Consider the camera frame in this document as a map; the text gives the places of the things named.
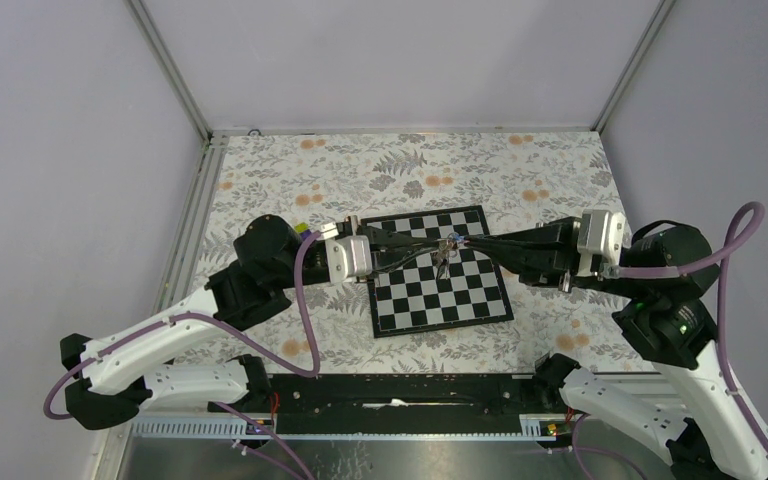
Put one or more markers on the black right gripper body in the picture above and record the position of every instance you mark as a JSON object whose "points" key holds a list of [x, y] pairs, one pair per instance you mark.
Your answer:
{"points": [[566, 228]]}

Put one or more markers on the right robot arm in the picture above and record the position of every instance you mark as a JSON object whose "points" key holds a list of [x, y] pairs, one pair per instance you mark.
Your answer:
{"points": [[662, 271]]}

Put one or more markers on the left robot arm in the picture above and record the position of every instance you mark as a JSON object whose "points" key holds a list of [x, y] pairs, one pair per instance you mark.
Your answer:
{"points": [[109, 380]]}

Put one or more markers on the purple green toy brick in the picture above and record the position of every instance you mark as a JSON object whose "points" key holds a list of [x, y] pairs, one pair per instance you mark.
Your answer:
{"points": [[303, 229]]}

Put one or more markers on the floral table cloth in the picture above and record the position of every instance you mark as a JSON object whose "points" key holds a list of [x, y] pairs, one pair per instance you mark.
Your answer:
{"points": [[519, 179]]}

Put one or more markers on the black white chessboard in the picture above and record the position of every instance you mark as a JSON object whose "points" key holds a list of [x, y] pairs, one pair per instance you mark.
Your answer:
{"points": [[416, 298]]}

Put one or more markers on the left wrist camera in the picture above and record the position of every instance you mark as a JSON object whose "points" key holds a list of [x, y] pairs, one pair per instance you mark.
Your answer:
{"points": [[330, 234]]}

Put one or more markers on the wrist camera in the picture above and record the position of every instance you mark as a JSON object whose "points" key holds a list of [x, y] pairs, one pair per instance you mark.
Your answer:
{"points": [[599, 242], [330, 234]]}

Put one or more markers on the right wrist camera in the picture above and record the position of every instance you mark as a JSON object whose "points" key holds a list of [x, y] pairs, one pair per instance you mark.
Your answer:
{"points": [[599, 242]]}

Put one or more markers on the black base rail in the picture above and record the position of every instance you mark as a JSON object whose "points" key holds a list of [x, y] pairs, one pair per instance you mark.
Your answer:
{"points": [[411, 404]]}

